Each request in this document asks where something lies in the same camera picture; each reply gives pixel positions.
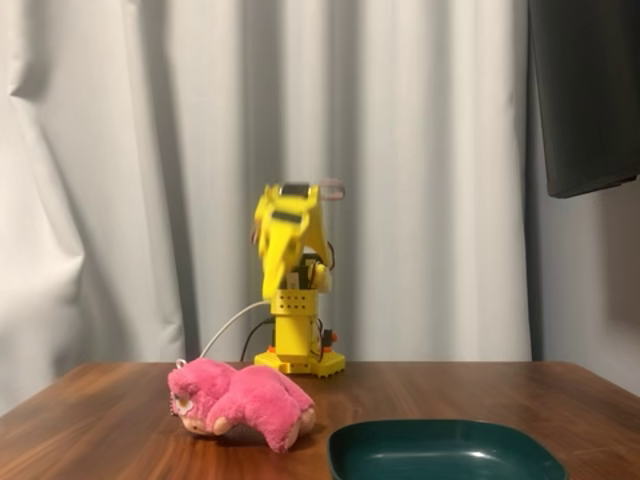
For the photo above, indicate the white curtain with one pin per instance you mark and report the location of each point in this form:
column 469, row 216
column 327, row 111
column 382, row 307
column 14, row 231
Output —
column 100, row 150

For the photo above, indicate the dark green plate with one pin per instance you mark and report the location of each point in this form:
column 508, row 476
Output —
column 425, row 455

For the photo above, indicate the yellow gripper body black servo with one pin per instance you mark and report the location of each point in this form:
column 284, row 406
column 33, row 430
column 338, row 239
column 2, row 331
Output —
column 269, row 250

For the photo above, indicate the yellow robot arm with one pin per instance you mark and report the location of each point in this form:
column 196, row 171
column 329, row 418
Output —
column 295, row 340

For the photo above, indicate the dark hanging panel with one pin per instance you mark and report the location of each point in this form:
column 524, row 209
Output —
column 585, row 100

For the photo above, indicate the pink strawberry bear plush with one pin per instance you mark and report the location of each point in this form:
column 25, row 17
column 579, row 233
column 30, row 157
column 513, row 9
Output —
column 250, row 400

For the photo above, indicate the black orange table clamp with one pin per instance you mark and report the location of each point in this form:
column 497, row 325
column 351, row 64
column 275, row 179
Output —
column 327, row 337
column 272, row 350

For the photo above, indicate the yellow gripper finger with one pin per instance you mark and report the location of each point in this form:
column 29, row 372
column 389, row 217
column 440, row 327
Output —
column 292, row 255
column 272, row 270

